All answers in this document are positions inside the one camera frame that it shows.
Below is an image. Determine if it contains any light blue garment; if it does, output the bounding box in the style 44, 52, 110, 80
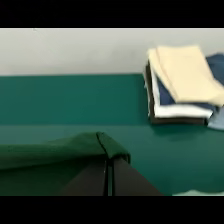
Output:
206, 107, 224, 131

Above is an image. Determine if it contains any dark green garment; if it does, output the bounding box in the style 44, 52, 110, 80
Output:
0, 131, 131, 197

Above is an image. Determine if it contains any white garment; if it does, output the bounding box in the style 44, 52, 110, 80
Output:
144, 63, 214, 120

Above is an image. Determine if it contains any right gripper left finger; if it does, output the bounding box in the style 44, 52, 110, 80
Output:
58, 159, 109, 197

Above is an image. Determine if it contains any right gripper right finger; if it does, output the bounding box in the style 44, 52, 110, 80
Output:
112, 157, 165, 197

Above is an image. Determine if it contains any dark brown garment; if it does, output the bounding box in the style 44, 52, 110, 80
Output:
143, 68, 208, 126

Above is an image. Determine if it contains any dark blue garment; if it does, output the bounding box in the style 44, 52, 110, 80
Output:
155, 53, 224, 112

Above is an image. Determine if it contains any cream garment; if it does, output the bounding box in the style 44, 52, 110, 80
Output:
147, 45, 224, 108

